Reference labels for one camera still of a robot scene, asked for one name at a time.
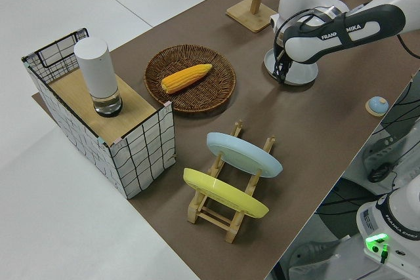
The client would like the light wooden board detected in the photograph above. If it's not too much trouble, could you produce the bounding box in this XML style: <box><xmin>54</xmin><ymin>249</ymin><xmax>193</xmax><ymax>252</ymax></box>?
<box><xmin>48</xmin><ymin>69</ymin><xmax>158</xmax><ymax>140</ymax></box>

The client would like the light blue plate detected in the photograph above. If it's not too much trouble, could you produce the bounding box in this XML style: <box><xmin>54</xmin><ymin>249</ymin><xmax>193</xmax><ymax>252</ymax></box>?
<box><xmin>206</xmin><ymin>132</ymin><xmax>284</xmax><ymax>180</ymax></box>

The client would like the green-lit plug cable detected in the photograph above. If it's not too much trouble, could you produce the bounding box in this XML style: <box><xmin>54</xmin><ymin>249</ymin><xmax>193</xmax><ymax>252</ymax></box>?
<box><xmin>379</xmin><ymin>243</ymin><xmax>390</xmax><ymax>265</ymax></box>

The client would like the yellow corn cob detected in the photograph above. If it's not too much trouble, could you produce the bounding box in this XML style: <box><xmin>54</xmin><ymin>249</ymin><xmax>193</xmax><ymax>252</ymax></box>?
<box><xmin>160</xmin><ymin>63</ymin><xmax>213</xmax><ymax>94</ymax></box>

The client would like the yellow plate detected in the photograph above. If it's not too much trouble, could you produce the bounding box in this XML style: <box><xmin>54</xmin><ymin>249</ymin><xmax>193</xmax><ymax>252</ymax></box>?
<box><xmin>182</xmin><ymin>167</ymin><xmax>270</xmax><ymax>220</ymax></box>

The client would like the gray ceramic plate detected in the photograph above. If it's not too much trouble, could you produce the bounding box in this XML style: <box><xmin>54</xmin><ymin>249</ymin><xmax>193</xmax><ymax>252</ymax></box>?
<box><xmin>264</xmin><ymin>47</ymin><xmax>320</xmax><ymax>87</ymax></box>

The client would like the round wicker basket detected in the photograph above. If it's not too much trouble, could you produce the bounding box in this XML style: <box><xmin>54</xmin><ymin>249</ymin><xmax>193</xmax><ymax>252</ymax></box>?
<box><xmin>144</xmin><ymin>44</ymin><xmax>238</xmax><ymax>117</ymax></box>

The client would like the blue dome on wooden base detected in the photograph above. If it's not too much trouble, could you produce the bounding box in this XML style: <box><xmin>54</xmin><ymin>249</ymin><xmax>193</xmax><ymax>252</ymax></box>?
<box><xmin>365</xmin><ymin>96</ymin><xmax>390</xmax><ymax>117</ymax></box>

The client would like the white vented plastic housing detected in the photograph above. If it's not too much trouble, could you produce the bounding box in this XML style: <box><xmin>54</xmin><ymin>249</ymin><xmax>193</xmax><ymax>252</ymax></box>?
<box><xmin>362</xmin><ymin>128</ymin><xmax>400</xmax><ymax>176</ymax></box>

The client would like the white cylinder with glass base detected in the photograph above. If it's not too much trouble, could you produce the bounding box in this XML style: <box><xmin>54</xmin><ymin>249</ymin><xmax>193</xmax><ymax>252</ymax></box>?
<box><xmin>73</xmin><ymin>37</ymin><xmax>124</xmax><ymax>119</ymax></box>

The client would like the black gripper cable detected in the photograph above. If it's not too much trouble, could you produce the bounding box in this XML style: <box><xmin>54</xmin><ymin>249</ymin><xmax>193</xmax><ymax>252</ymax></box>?
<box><xmin>273</xmin><ymin>3</ymin><xmax>420</xmax><ymax>78</ymax></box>

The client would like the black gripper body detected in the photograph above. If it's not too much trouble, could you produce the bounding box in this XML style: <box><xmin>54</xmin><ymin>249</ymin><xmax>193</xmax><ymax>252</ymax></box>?
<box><xmin>274</xmin><ymin>37</ymin><xmax>287</xmax><ymax>62</ymax></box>

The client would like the wooden dish rack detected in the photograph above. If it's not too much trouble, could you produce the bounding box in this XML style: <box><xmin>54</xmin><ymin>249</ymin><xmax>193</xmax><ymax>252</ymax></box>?
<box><xmin>186</xmin><ymin>120</ymin><xmax>276</xmax><ymax>245</ymax></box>

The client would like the coiled black cable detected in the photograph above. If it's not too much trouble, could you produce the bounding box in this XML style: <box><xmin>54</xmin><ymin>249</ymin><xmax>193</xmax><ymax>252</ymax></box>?
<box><xmin>367</xmin><ymin>163</ymin><xmax>393</xmax><ymax>184</ymax></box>

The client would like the wooden mug tree stand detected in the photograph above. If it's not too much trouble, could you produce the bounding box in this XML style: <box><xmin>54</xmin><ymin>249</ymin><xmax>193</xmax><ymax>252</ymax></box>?
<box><xmin>225</xmin><ymin>0</ymin><xmax>282</xmax><ymax>34</ymax></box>

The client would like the brown table mat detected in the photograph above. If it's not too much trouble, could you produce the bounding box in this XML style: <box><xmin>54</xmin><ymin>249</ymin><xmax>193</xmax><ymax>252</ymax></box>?
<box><xmin>31</xmin><ymin>0</ymin><xmax>420</xmax><ymax>280</ymax></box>

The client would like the grid-patterned wire basket box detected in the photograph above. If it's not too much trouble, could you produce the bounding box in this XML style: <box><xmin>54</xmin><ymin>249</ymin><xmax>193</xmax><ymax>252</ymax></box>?
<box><xmin>21</xmin><ymin>27</ymin><xmax>177</xmax><ymax>200</ymax></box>

